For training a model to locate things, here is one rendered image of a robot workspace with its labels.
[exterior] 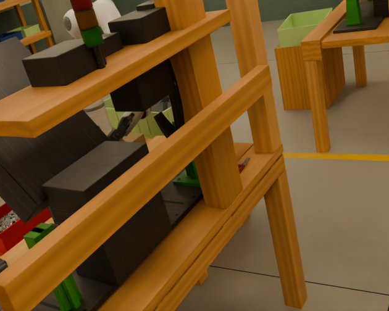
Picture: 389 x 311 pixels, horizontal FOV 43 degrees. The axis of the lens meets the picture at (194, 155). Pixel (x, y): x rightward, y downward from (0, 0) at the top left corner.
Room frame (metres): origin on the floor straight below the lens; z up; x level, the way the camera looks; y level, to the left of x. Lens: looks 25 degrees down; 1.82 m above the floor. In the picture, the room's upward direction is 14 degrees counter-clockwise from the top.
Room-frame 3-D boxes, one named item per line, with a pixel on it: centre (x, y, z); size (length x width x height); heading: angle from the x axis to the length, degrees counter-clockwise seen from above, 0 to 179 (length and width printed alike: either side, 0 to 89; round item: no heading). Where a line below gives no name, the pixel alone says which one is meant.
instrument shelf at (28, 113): (1.42, 0.14, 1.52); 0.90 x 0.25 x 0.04; 143
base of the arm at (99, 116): (2.39, 0.43, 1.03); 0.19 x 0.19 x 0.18
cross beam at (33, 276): (1.35, 0.05, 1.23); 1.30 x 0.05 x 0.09; 143
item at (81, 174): (1.40, 0.30, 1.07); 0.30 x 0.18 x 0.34; 143
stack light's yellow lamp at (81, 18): (1.30, 0.18, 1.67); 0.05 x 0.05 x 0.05
